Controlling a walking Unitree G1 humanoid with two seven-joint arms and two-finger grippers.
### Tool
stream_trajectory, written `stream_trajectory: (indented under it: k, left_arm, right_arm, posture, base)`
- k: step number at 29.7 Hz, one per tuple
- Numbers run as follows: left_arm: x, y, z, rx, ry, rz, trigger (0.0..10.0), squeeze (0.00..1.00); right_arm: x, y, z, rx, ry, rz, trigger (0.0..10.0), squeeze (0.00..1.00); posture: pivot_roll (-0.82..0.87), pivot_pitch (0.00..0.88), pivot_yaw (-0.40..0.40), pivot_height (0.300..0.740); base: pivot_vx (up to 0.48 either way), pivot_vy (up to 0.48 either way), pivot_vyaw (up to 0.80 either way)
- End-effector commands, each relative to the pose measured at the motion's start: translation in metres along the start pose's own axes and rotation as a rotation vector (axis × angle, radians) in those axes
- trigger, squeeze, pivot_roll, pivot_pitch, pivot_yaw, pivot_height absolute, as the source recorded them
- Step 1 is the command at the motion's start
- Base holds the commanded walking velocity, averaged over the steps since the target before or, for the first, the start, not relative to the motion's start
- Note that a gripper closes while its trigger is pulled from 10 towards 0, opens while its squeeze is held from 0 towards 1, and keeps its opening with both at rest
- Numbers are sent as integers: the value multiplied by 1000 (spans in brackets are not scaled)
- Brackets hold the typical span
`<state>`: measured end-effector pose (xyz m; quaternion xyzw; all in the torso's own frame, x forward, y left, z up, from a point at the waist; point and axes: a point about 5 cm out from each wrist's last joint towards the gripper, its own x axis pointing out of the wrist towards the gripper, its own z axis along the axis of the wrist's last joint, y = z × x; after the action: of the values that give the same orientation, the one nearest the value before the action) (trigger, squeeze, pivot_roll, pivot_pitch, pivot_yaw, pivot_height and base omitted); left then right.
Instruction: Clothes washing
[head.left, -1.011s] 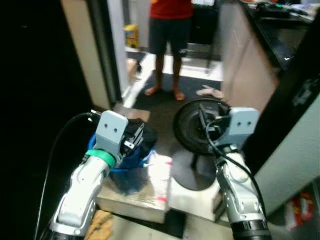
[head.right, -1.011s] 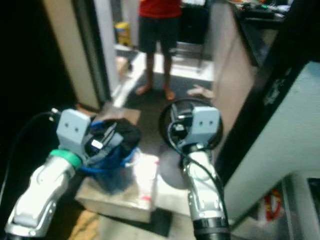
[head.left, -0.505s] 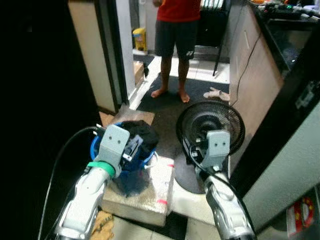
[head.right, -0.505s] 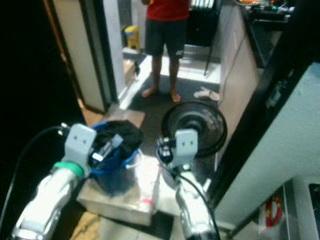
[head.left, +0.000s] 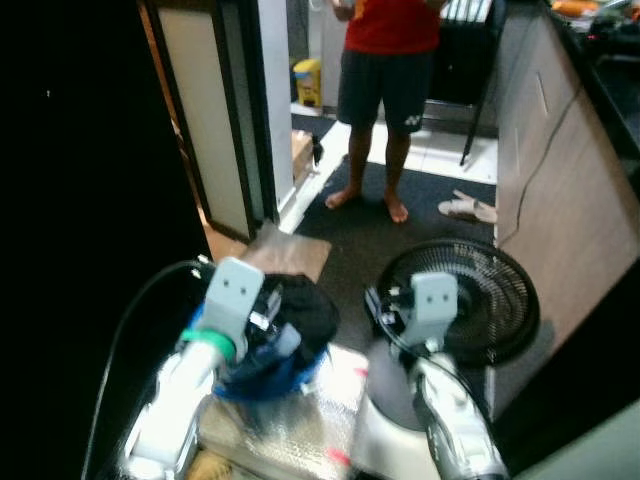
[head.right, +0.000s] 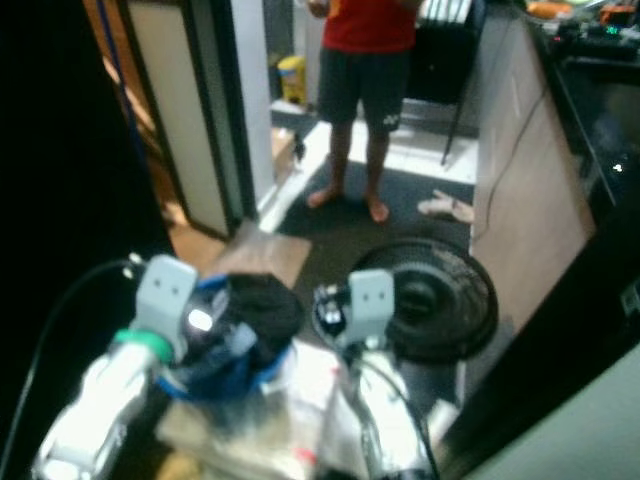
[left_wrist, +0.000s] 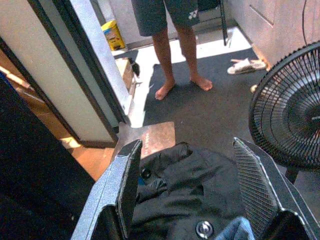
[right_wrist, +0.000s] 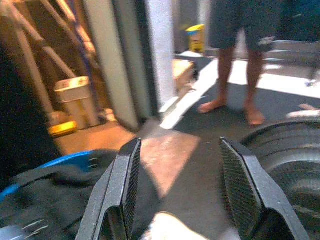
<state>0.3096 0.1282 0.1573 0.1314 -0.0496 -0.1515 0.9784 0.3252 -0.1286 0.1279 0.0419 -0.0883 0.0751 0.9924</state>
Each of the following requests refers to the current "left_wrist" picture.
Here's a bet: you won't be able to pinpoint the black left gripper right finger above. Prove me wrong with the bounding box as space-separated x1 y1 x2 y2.
232 136 320 240

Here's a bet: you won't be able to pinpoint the brown door mat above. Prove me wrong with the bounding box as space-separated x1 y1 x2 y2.
139 121 176 160

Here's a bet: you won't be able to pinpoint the large black furniture panel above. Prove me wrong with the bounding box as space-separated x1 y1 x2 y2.
0 74 96 240

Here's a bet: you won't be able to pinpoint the dark sliding door frame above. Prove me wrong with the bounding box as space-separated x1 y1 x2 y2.
26 0 133 149

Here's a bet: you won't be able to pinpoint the white slipper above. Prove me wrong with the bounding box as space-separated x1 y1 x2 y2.
226 57 267 76

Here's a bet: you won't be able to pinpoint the blue denim jeans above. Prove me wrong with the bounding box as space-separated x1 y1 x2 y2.
214 216 256 240

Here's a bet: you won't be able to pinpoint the person in dark shorts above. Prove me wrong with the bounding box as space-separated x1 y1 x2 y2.
131 0 214 101

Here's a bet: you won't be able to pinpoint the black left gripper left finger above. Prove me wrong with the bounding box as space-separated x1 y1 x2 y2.
71 139 143 240

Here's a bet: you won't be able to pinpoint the yellow plastic bag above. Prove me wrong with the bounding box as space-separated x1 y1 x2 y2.
101 19 126 51

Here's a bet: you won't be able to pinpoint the black folding chair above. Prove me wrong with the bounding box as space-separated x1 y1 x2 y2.
197 0 229 47

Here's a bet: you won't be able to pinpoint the black jacket with snap buttons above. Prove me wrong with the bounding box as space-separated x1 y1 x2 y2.
129 142 251 240

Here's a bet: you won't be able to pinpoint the brown cardboard box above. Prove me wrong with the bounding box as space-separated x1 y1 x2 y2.
114 57 137 95

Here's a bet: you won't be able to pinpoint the thin black cable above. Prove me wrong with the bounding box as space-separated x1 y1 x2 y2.
301 0 309 49

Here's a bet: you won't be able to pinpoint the black floor fan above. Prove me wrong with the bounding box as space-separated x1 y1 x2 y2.
248 41 320 185

